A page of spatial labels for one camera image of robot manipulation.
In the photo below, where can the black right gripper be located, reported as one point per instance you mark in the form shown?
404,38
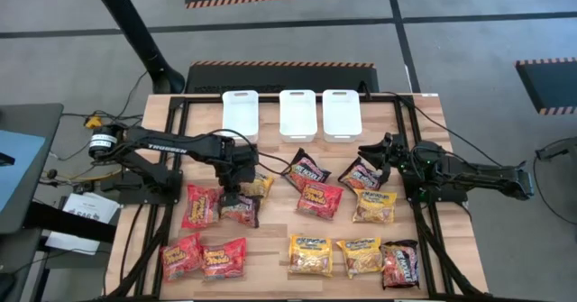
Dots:
400,155

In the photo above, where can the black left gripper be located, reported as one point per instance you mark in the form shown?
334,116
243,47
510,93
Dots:
239,169

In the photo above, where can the black Fire Noodle pack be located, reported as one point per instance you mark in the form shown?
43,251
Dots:
305,171
247,213
400,266
358,178

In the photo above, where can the red Saucy Noodles pack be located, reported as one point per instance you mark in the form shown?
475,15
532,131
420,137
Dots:
224,259
201,206
180,257
319,200

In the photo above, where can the yellow Creamy Chicken ramen pack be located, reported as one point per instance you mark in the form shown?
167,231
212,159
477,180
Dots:
360,257
310,256
374,207
262,185

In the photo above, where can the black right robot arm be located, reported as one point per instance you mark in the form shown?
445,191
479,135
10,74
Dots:
487,176

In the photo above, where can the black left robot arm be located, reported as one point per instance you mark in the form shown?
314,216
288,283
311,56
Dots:
167,146

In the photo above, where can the white plastic bin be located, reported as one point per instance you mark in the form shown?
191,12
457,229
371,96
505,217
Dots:
342,112
298,112
240,112

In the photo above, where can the white printed paper sheet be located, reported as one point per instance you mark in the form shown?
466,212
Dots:
90,205

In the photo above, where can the yellow power plug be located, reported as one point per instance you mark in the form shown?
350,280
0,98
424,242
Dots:
94,122

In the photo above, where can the black desk crossbeam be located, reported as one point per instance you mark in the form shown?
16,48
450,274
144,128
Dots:
67,223

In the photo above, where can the grey desk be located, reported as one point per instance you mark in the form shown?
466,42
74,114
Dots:
45,121

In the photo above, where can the blue desk pad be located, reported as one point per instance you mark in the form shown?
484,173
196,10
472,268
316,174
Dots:
20,171

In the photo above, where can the small black device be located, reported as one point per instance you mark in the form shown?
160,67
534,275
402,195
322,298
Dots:
5,159

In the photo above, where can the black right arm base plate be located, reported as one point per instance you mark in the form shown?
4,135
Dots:
433,197

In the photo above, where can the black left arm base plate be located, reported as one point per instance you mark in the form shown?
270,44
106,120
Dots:
144,198

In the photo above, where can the black aluminium table frame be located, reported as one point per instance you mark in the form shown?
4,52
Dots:
269,98

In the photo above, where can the black round post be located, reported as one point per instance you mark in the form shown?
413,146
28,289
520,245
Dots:
130,22

